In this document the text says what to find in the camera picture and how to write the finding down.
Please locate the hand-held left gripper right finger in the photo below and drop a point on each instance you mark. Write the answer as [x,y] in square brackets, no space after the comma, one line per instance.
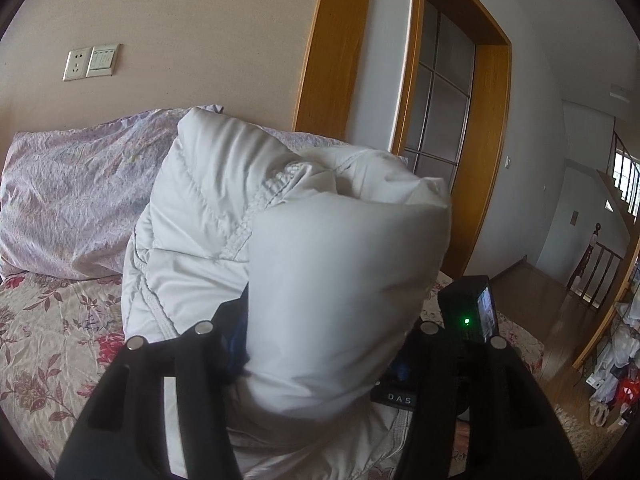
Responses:
[435,370]

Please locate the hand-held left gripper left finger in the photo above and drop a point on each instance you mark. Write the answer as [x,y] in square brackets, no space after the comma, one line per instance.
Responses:
[235,347]

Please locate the white puffer jacket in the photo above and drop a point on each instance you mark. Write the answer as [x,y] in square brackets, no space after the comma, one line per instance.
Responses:
[325,285]

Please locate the wooden stair railing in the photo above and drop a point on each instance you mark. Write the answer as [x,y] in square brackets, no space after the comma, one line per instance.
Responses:
[597,265]

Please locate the beige floor rug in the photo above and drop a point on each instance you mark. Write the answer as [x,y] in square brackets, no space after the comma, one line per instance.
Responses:
[582,440]

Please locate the pile of household clutter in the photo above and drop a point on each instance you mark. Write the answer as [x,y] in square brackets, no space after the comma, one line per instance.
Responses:
[617,360]

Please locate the floral bed sheet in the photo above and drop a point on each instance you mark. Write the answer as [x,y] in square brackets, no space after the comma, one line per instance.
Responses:
[50,345]

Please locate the frosted glass door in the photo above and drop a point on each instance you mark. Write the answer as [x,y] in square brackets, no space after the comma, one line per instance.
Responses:
[440,100]

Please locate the stairwell window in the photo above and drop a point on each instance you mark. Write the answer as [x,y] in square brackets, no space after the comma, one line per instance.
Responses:
[627,170]

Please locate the wooden door frame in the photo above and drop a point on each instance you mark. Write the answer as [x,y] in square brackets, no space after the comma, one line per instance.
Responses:
[492,160]

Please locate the white light switch panel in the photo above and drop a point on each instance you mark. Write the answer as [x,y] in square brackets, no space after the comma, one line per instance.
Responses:
[103,60]

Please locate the white wall socket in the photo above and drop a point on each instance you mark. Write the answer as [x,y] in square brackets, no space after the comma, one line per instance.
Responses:
[77,64]

